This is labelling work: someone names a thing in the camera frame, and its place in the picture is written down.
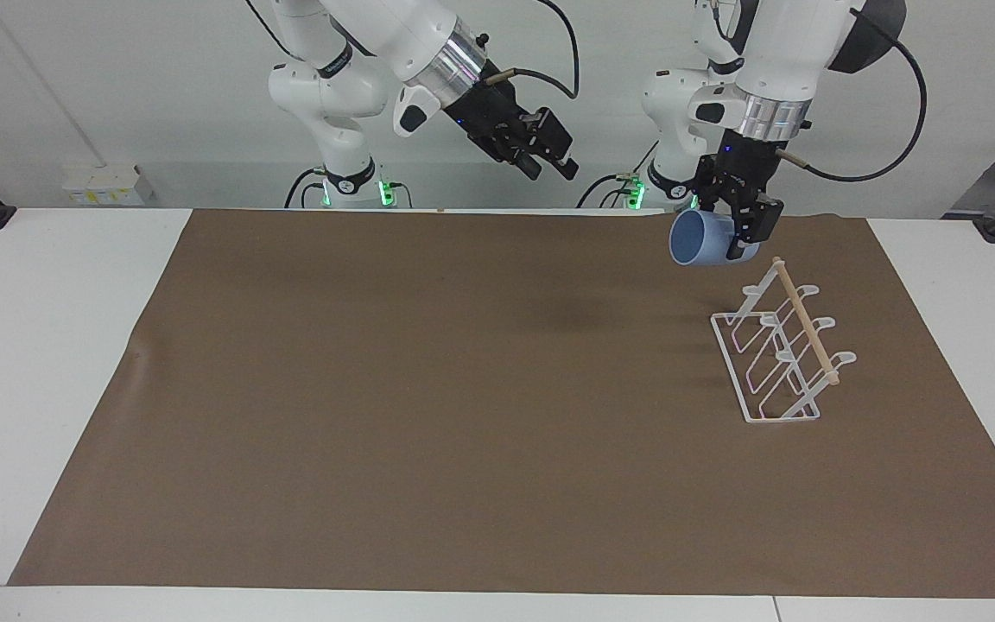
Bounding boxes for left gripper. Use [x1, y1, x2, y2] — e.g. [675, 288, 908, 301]
[692, 129, 784, 261]

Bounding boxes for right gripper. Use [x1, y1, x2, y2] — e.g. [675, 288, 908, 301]
[443, 62, 580, 182]

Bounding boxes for blue cup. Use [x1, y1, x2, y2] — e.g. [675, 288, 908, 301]
[669, 208, 763, 268]

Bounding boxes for black cable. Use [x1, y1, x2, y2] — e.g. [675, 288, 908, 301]
[574, 141, 662, 210]
[245, 0, 301, 63]
[283, 167, 327, 210]
[776, 38, 929, 184]
[487, 0, 581, 101]

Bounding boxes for white wire cup holder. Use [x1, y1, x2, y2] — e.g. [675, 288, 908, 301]
[709, 256, 859, 425]

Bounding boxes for white wall socket box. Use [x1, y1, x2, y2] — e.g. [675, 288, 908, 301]
[60, 163, 155, 207]

